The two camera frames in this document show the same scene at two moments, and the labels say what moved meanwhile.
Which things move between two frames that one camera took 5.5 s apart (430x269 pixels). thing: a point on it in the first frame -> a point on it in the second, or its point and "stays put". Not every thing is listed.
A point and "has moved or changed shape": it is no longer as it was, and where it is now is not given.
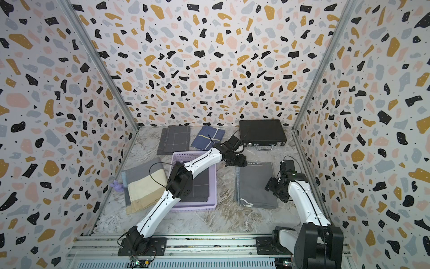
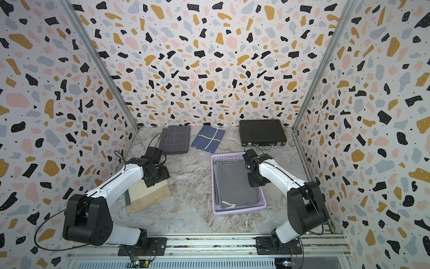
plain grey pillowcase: x=250 y=182 has moved or changed shape
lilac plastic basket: x=178 y=205 -> x=233 y=156
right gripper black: x=270 y=185 -> x=252 y=184
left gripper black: x=242 y=163 -> x=164 y=174
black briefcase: x=262 y=134 stays put
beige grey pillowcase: x=144 y=185 stays put
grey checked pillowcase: x=173 y=138 stays put
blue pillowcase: x=206 y=138 stays put
